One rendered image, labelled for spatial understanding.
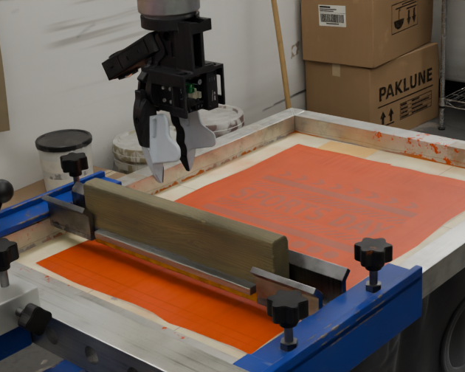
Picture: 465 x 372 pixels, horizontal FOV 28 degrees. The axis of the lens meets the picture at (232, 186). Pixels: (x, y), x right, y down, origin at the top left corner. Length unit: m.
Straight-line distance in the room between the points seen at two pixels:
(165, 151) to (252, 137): 0.58
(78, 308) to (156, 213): 0.25
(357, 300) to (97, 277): 0.39
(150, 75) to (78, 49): 2.54
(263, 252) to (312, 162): 0.55
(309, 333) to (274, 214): 0.44
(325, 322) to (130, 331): 0.22
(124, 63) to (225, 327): 0.35
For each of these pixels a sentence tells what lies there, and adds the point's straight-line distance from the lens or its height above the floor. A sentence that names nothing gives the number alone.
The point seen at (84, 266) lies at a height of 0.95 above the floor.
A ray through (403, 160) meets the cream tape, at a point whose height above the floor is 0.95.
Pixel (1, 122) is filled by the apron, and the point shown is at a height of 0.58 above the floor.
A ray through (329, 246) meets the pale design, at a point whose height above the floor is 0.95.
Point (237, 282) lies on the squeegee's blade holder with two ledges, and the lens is 1.16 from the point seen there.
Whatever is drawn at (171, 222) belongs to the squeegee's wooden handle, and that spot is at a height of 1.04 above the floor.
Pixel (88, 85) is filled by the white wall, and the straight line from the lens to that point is 3.71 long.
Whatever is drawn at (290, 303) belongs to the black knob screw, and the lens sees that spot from 0.97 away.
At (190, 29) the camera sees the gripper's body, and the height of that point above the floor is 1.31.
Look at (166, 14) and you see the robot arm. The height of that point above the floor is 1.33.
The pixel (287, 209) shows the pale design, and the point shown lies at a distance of 1.46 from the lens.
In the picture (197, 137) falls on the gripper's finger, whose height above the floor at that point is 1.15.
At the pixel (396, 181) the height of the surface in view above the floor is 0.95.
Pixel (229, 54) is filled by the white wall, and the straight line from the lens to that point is 4.26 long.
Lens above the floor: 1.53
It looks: 22 degrees down
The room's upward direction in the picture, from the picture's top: 4 degrees counter-clockwise
